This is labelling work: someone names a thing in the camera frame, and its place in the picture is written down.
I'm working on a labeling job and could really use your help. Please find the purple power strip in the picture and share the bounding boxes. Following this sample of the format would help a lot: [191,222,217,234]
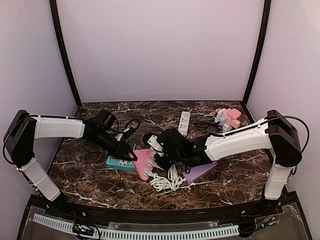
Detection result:
[182,161,218,185]

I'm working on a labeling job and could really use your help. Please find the white power strip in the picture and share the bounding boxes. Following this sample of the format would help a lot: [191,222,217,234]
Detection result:
[178,111,191,137]

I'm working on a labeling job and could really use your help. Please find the white slotted cable duct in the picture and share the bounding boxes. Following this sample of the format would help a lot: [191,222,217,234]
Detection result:
[32,213,239,240]

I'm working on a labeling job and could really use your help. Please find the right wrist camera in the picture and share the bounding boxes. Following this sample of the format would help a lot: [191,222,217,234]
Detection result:
[142,132,163,153]

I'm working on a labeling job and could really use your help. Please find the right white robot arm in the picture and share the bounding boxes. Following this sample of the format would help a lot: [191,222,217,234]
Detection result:
[146,110,304,200]

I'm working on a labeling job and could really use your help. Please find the small circuit board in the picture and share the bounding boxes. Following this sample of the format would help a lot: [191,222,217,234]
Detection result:
[72,224,94,236]

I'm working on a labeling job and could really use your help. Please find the thin black cable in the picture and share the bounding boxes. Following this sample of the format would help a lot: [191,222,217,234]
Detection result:
[193,120,226,133]

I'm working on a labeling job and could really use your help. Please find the black frame post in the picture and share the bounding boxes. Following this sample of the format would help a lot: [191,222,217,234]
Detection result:
[242,0,272,105]
[49,0,82,108]

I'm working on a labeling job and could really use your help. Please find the purple strip white cord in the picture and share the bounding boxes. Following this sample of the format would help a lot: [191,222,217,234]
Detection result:
[142,168,187,193]

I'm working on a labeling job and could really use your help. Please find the black frame right post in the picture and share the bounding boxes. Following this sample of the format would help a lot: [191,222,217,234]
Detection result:
[242,0,272,105]

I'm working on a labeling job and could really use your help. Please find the pink triangular power strip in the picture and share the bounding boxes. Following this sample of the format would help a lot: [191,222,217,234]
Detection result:
[133,148,154,181]

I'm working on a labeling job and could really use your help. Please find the teal power strip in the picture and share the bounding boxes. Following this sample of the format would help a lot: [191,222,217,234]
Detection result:
[106,156,136,172]

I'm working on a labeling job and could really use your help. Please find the pink white cube adapter cluster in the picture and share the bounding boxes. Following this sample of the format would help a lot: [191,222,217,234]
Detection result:
[214,108,242,133]

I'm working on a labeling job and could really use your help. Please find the black frame left post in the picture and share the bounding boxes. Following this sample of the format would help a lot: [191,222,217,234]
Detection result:
[49,0,82,108]

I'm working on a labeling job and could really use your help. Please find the white power strip cord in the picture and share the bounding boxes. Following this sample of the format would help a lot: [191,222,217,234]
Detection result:
[147,147,181,186]

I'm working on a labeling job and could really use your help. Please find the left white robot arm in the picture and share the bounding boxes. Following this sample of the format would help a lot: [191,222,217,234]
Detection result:
[3,109,141,203]

